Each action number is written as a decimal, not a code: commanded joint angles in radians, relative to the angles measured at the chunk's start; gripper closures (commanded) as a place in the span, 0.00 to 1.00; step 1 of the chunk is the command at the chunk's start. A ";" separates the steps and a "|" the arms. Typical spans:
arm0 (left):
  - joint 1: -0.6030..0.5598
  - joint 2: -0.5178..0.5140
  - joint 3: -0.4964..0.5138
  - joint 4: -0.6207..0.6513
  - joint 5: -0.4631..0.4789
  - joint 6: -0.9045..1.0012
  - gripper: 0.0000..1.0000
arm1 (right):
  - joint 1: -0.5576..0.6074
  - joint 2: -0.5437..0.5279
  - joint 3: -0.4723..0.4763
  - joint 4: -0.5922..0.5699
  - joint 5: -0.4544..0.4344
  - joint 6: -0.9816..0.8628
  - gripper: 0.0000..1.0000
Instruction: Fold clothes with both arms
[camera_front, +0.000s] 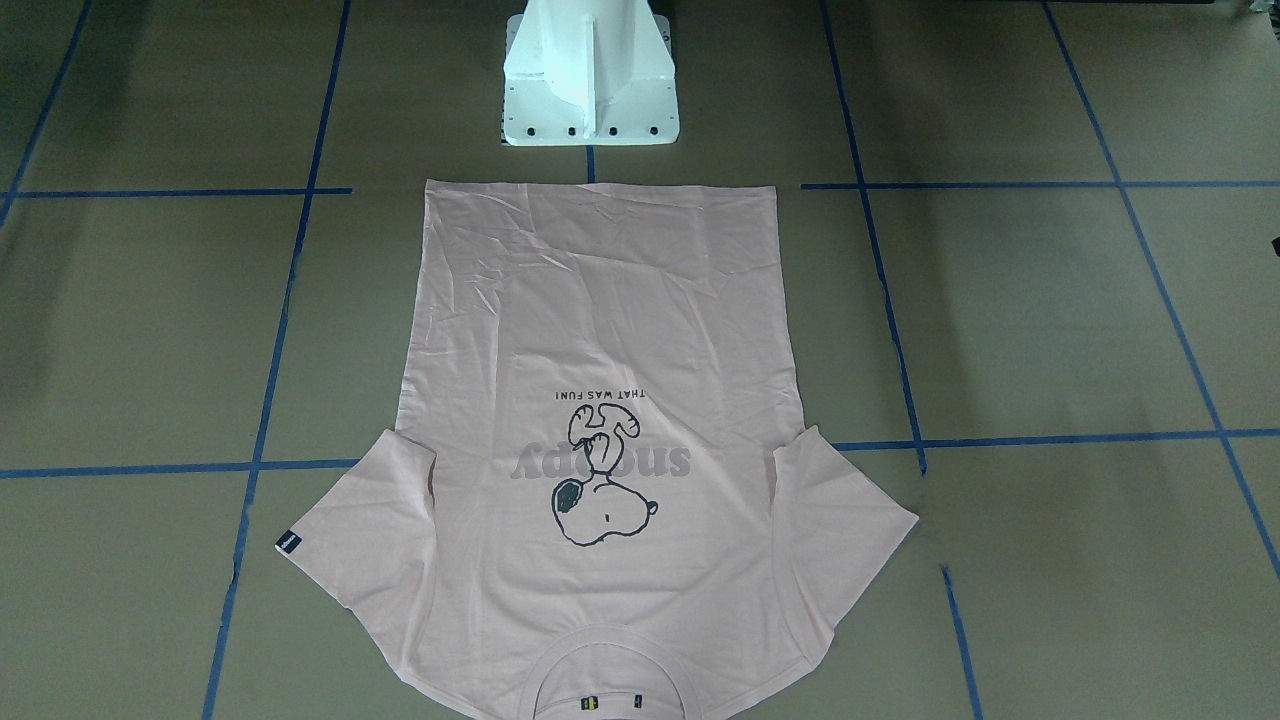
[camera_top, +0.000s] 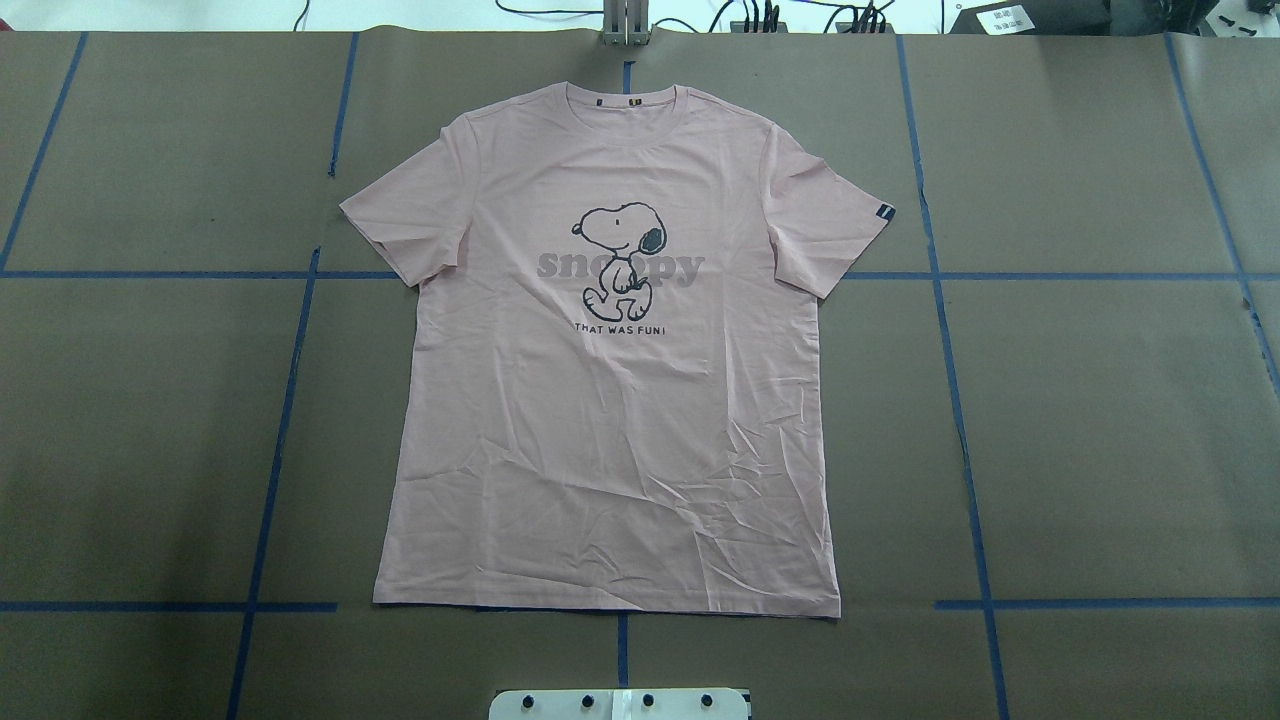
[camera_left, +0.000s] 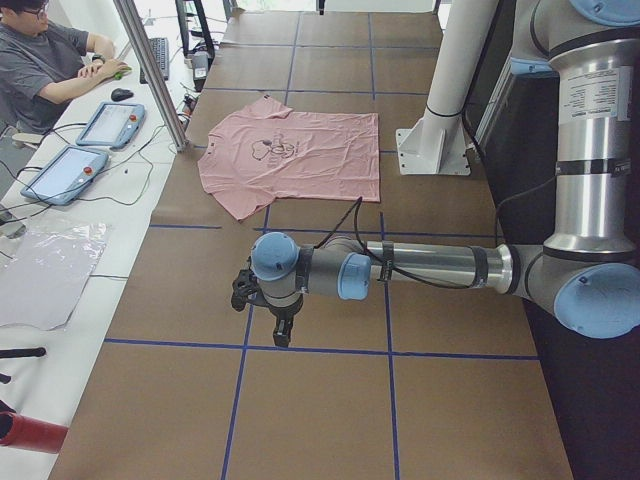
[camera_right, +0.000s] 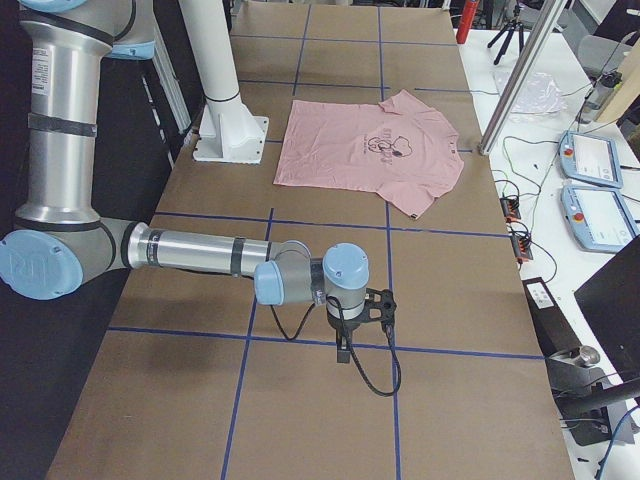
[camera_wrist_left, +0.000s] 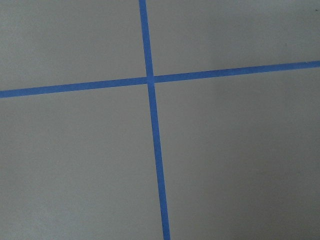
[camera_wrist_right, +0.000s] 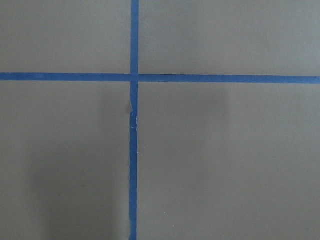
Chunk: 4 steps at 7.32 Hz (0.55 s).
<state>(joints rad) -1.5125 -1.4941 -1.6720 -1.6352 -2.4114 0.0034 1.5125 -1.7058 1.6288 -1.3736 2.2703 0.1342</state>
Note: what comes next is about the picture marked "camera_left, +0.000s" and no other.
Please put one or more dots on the upper blue teach pendant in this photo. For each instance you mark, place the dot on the upper blue teach pendant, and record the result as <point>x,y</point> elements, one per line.
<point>113,125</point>

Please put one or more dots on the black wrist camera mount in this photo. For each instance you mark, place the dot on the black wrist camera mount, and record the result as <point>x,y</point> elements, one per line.
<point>246,290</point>

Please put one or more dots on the pink Snoopy t-shirt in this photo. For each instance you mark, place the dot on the pink Snoopy t-shirt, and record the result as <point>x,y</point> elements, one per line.
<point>267,150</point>

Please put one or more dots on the black power adapter box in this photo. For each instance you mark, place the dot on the black power adapter box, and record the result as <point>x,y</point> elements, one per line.
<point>200,62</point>

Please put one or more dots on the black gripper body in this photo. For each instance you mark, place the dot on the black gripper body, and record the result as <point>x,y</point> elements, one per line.
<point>284,313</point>

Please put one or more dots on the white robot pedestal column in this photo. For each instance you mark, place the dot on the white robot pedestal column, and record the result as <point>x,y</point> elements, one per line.
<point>436,144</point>

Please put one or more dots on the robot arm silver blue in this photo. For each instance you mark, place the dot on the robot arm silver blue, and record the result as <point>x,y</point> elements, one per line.
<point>582,274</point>

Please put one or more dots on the seated person in grey shirt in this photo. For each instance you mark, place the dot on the seated person in grey shirt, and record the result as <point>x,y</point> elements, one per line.
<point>45,66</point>

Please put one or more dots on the blue teach pendant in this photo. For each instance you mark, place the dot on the blue teach pendant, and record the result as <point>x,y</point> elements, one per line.
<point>66,175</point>
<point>113,125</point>

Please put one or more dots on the black keyboard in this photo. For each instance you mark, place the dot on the black keyboard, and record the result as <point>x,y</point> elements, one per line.
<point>160,50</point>

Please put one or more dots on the clear plastic bag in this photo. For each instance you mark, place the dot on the clear plastic bag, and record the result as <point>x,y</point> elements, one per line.
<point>43,281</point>

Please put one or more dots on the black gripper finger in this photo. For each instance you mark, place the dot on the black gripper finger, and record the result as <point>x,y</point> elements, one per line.
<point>282,330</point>

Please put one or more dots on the red cylinder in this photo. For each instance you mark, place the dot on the red cylinder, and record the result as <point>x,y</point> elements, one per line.
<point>21,432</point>

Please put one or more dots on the lower blue teach pendant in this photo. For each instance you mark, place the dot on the lower blue teach pendant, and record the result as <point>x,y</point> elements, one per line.
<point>66,175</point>

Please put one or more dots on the aluminium frame post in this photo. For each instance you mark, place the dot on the aluminium frame post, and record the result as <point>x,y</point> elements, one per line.
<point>136,33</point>

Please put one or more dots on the black computer mouse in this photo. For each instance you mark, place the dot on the black computer mouse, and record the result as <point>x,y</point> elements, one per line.
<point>120,94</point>

